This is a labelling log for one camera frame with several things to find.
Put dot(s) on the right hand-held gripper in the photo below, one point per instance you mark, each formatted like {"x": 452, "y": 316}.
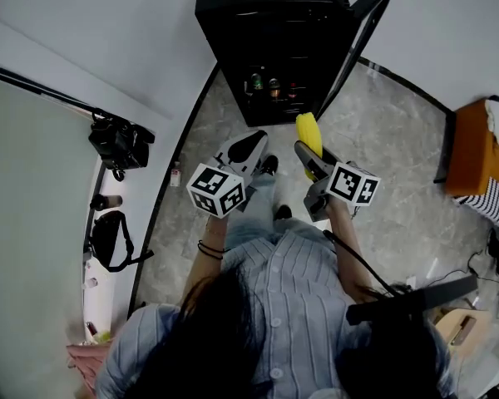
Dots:
{"x": 351, "y": 183}

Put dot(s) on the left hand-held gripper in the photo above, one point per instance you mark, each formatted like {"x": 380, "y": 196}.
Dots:
{"x": 216, "y": 189}

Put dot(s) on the yellow corn cob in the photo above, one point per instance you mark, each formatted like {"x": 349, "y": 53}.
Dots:
{"x": 309, "y": 133}

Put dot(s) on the black mini fridge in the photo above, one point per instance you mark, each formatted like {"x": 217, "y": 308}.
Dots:
{"x": 274, "y": 23}

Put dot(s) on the person's left forearm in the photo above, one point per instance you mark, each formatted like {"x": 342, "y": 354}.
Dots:
{"x": 204, "y": 272}

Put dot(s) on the person's right forearm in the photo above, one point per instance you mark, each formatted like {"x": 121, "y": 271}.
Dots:
{"x": 349, "y": 243}

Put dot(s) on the person's left black shoe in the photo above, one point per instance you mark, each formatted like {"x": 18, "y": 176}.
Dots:
{"x": 269, "y": 165}

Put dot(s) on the person's black shoe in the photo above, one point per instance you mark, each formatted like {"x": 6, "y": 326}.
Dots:
{"x": 269, "y": 165}
{"x": 283, "y": 212}

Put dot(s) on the person's blue jeans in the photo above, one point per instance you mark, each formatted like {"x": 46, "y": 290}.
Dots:
{"x": 253, "y": 210}

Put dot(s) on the person's right black shoe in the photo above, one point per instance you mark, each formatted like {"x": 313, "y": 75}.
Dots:
{"x": 283, "y": 212}

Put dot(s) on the orange bottle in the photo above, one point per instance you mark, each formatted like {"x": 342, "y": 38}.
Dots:
{"x": 274, "y": 87}

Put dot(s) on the small red label bottle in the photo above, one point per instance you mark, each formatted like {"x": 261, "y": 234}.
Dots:
{"x": 175, "y": 177}

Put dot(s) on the person's blue striped shirt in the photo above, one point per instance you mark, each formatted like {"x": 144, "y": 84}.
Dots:
{"x": 291, "y": 289}

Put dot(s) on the black handbag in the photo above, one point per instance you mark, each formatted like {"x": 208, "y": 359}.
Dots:
{"x": 118, "y": 144}

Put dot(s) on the dark tumbler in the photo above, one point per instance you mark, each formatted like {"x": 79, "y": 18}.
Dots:
{"x": 104, "y": 202}

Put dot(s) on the black waist bag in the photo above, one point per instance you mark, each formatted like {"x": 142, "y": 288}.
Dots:
{"x": 108, "y": 239}

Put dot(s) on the small clear bottle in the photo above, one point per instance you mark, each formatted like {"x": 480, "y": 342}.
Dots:
{"x": 91, "y": 283}

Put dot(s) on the white window ledge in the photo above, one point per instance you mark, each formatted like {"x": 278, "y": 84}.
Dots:
{"x": 97, "y": 297}

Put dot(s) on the wooden stool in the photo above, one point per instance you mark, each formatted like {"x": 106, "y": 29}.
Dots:
{"x": 461, "y": 331}

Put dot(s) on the small red item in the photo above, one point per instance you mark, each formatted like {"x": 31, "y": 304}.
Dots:
{"x": 90, "y": 328}

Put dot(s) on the pink cloth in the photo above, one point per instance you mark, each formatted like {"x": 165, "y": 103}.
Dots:
{"x": 87, "y": 364}

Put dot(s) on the black head mount bar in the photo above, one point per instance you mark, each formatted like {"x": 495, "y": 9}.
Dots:
{"x": 411, "y": 301}

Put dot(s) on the black wall rail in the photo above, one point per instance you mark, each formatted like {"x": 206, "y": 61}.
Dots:
{"x": 37, "y": 87}

